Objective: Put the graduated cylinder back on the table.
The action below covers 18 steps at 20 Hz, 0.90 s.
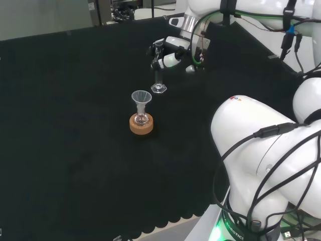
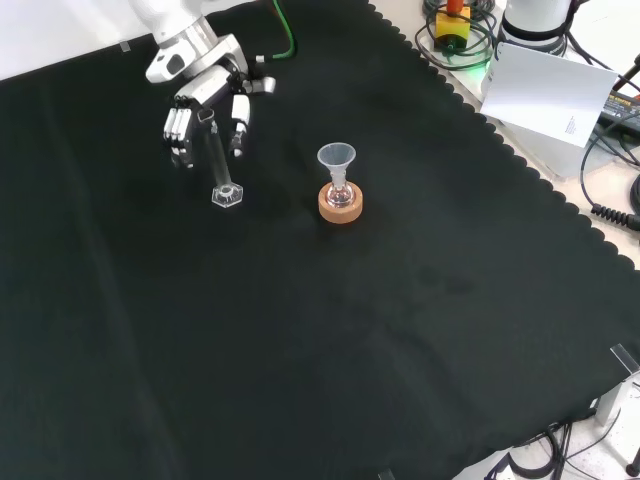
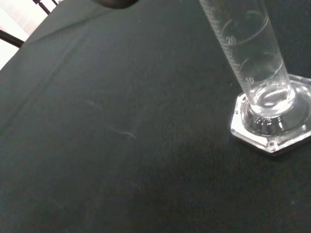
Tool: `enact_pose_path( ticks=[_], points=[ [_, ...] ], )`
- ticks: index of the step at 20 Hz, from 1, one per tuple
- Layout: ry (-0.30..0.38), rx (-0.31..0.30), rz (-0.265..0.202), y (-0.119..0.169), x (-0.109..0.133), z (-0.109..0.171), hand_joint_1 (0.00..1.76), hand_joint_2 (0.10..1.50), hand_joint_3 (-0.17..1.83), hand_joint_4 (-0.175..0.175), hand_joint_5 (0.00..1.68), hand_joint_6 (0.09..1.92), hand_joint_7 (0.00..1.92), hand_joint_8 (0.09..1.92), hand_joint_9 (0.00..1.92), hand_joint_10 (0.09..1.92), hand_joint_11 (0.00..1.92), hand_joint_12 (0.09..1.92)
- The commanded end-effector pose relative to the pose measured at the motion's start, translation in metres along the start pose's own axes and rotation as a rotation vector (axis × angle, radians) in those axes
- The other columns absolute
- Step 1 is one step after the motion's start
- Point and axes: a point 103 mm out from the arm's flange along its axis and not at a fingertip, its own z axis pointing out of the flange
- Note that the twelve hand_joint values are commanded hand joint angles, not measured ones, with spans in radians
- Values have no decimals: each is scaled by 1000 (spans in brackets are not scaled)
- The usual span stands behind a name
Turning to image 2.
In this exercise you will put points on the round-bottom glass flask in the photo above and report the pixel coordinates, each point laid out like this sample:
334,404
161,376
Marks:
340,197

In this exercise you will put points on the black bench cloth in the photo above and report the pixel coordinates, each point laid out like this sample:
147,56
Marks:
300,325

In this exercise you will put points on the clear glass graduated cylinder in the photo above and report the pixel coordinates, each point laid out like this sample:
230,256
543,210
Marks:
219,160

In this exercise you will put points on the clear plastic funnel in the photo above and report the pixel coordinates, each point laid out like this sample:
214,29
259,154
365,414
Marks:
336,156

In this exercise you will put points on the white wrist camera shell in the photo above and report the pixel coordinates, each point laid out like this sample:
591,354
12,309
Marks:
167,62

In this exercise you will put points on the grey box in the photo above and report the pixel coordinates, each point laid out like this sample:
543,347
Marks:
550,152

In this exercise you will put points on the grey tape strip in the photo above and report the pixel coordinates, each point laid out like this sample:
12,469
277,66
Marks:
126,47

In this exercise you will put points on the yellow stop button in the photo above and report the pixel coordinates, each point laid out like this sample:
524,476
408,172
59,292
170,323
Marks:
452,27

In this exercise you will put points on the black power adapter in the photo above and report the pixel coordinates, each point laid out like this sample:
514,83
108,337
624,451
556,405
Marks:
622,107

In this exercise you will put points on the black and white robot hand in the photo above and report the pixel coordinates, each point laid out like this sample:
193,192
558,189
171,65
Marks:
210,87

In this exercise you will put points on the pale board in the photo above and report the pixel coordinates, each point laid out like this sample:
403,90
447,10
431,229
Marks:
545,95

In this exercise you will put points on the clear tape strip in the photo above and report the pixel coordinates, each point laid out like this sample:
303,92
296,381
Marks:
625,357

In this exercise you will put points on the grey metal bracket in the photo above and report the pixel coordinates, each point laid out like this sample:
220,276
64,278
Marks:
617,400

